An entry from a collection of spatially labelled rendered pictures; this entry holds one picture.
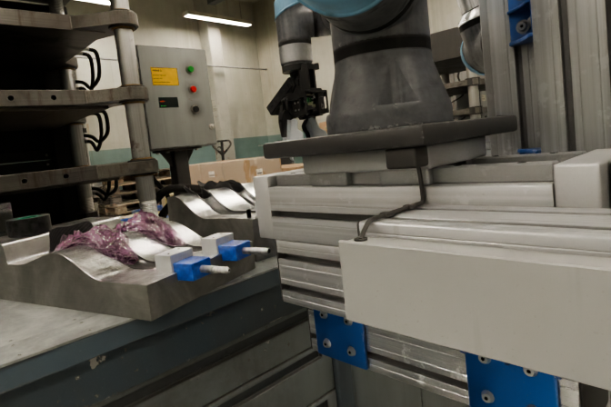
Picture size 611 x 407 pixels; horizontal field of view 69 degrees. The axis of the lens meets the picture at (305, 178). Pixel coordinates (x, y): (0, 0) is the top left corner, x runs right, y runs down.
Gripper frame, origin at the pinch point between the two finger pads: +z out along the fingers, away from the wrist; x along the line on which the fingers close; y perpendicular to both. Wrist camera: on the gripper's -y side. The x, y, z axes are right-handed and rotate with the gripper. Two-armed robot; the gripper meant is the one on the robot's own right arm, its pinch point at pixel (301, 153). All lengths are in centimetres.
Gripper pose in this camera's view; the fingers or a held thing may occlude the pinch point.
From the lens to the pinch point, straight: 103.6
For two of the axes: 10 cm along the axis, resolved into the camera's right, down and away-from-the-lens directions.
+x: 7.2, -1.4, 6.8
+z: 1.1, 9.9, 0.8
